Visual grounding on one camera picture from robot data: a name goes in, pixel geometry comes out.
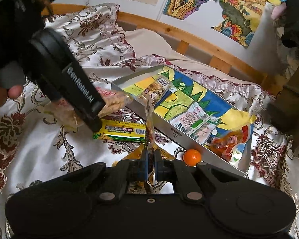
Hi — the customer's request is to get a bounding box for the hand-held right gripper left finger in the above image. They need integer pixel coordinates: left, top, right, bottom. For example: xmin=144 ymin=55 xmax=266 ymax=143
xmin=65 ymin=151 xmax=150 ymax=202

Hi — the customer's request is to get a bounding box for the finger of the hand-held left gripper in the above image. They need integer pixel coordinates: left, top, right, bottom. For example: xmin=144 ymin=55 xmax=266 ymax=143
xmin=83 ymin=115 xmax=103 ymax=133

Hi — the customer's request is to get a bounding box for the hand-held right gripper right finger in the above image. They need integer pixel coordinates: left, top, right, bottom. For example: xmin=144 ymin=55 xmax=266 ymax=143
xmin=153 ymin=149 xmax=242 ymax=202

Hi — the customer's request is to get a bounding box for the yellow green snack packet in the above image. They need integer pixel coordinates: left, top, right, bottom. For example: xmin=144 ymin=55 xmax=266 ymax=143
xmin=93 ymin=119 xmax=150 ymax=143

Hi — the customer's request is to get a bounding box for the orange rice cracker packet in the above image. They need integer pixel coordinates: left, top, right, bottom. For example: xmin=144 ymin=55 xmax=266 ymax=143
xmin=43 ymin=85 xmax=135 ymax=132

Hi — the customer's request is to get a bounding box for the small tangerine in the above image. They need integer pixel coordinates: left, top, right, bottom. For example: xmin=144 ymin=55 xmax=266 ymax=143
xmin=183 ymin=149 xmax=202 ymax=167

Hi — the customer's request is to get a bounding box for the yellow clear snack packet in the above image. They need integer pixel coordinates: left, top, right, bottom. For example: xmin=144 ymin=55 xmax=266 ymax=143
xmin=112 ymin=97 xmax=176 ymax=196

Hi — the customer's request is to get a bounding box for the white green snack packet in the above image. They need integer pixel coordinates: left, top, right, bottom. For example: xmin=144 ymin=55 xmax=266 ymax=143
xmin=189 ymin=116 xmax=222 ymax=145
xmin=169 ymin=102 xmax=215 ymax=132

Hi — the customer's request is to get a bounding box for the white box with drawing lining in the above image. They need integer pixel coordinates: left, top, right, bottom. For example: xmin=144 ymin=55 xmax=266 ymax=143
xmin=111 ymin=64 xmax=255 ymax=177

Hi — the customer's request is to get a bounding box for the clear mixed nut packet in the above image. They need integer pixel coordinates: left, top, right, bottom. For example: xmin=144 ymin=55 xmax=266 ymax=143
xmin=135 ymin=75 xmax=177 ymax=102

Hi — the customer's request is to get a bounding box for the person's left hand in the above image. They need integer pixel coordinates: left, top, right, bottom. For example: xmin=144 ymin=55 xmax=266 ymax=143
xmin=0 ymin=81 xmax=24 ymax=116

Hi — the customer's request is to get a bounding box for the printed satin blanket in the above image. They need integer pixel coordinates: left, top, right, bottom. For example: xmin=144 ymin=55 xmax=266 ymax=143
xmin=0 ymin=4 xmax=299 ymax=239

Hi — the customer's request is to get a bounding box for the orange red snack packet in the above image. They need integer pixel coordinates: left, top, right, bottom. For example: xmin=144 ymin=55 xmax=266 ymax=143
xmin=210 ymin=124 xmax=252 ymax=162

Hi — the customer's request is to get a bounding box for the cream pillow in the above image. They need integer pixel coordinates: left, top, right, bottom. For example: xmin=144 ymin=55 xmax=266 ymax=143
xmin=117 ymin=28 xmax=242 ymax=85

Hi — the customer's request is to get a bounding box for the blue wavy sea poster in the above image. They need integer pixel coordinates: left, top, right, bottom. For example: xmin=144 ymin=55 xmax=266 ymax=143
xmin=163 ymin=0 xmax=226 ymax=21

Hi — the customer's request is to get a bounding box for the olive hanging garment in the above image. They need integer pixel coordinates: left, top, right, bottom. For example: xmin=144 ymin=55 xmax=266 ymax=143
xmin=267 ymin=52 xmax=299 ymax=135

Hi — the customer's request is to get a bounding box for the colourful landscape poster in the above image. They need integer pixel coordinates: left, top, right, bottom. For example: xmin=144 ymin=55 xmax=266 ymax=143
xmin=211 ymin=0 xmax=267 ymax=48

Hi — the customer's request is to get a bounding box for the grey floral cloth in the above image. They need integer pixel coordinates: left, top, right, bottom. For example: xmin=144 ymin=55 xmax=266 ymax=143
xmin=274 ymin=12 xmax=299 ymax=85

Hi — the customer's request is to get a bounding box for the dark hanging cloth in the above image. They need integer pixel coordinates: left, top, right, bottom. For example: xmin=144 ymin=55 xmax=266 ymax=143
xmin=281 ymin=0 xmax=299 ymax=48

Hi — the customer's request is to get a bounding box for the wooden bed frame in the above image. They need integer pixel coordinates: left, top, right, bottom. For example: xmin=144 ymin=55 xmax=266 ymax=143
xmin=42 ymin=4 xmax=282 ymax=97

